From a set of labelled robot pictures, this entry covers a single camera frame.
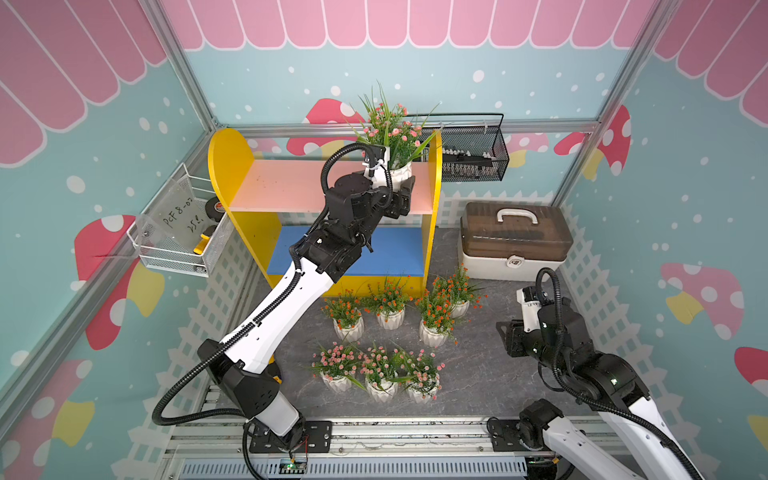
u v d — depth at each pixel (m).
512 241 0.88
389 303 0.82
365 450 0.73
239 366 0.40
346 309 0.81
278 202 0.70
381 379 0.77
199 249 0.63
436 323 0.79
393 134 0.52
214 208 0.79
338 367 0.71
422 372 0.70
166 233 0.65
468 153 0.92
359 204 0.46
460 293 0.87
